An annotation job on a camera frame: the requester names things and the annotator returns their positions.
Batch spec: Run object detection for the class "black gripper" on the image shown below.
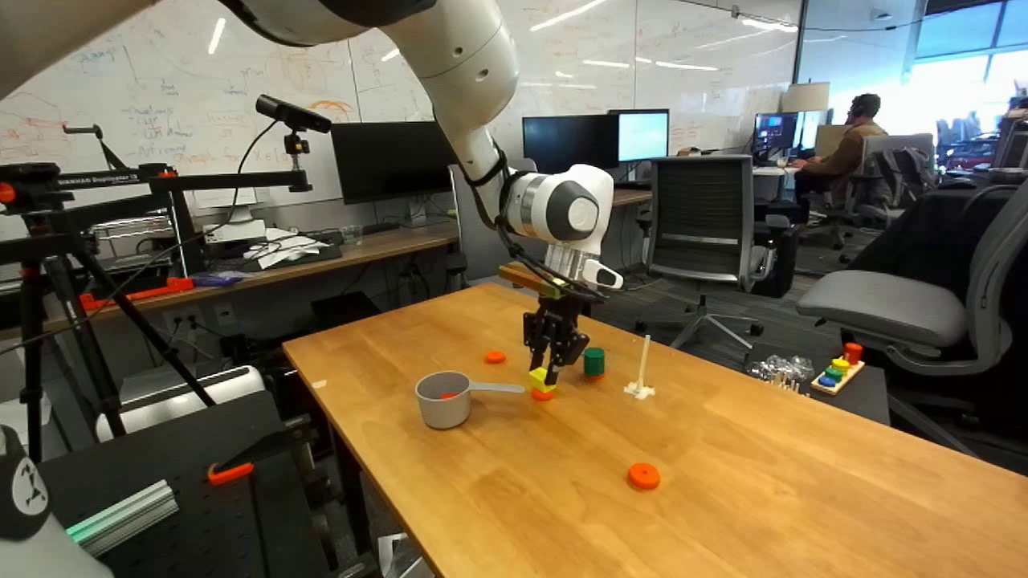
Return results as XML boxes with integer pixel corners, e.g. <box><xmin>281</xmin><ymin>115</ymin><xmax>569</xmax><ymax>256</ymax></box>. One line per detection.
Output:
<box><xmin>523</xmin><ymin>295</ymin><xmax>589</xmax><ymax>373</ymax></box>

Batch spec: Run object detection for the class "yellow cube block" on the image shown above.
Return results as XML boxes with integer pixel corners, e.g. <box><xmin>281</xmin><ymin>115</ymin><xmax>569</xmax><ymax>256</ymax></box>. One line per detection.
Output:
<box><xmin>526</xmin><ymin>367</ymin><xmax>550</xmax><ymax>385</ymax></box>

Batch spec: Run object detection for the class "green cylinder block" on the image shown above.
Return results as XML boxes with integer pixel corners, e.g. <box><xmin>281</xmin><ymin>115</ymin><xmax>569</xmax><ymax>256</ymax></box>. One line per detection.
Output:
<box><xmin>582</xmin><ymin>348</ymin><xmax>606</xmax><ymax>377</ymax></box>

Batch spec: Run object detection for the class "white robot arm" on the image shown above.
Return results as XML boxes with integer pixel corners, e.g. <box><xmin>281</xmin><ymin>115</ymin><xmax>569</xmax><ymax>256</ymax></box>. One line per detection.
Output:
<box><xmin>218</xmin><ymin>0</ymin><xmax>624</xmax><ymax>383</ymax></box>

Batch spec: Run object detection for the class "grey measuring cup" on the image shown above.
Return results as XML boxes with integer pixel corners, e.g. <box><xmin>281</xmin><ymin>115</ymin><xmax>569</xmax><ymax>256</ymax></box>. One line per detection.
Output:
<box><xmin>415</xmin><ymin>373</ymin><xmax>523</xmax><ymax>431</ymax></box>

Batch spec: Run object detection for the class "orange disc under yellow block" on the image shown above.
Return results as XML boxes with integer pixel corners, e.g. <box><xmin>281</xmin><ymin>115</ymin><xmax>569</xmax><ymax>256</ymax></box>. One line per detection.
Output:
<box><xmin>531</xmin><ymin>385</ymin><xmax>556</xmax><ymax>400</ymax></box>

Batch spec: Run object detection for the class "orange disc with hole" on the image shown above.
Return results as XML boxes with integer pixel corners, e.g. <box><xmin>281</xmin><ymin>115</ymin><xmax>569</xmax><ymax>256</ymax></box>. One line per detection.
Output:
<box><xmin>625</xmin><ymin>462</ymin><xmax>661</xmax><ymax>490</ymax></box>

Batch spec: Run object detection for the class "black office chair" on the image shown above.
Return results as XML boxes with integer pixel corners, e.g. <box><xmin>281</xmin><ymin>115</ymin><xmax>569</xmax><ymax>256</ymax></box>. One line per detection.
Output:
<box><xmin>644</xmin><ymin>153</ymin><xmax>798</xmax><ymax>352</ymax></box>

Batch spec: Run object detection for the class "black computer monitor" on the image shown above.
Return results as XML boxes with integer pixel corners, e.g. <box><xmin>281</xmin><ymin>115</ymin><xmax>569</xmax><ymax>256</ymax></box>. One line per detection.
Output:
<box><xmin>519</xmin><ymin>115</ymin><xmax>616</xmax><ymax>172</ymax></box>

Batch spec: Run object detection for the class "colourful stacking toy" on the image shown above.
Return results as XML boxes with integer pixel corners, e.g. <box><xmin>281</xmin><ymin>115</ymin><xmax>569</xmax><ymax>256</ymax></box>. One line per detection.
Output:
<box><xmin>812</xmin><ymin>339</ymin><xmax>863</xmax><ymax>395</ymax></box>

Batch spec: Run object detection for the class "seated person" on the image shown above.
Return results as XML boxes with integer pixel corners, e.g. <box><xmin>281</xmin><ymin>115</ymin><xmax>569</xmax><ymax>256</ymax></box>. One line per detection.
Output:
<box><xmin>795</xmin><ymin>92</ymin><xmax>880</xmax><ymax>204</ymax></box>

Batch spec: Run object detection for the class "grey office chair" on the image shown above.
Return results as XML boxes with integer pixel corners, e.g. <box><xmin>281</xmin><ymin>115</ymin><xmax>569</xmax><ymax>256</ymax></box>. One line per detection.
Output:
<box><xmin>798</xmin><ymin>180</ymin><xmax>1028</xmax><ymax>455</ymax></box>

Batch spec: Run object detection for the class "orange clamp handle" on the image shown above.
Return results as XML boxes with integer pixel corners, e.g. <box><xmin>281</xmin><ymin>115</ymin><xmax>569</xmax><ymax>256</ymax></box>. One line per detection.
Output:
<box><xmin>204</xmin><ymin>462</ymin><xmax>258</xmax><ymax>488</ymax></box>

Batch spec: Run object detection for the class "black camera tripod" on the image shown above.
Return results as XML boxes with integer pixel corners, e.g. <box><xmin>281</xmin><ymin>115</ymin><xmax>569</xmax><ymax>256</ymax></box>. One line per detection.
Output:
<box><xmin>0</xmin><ymin>164</ymin><xmax>308</xmax><ymax>459</ymax></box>

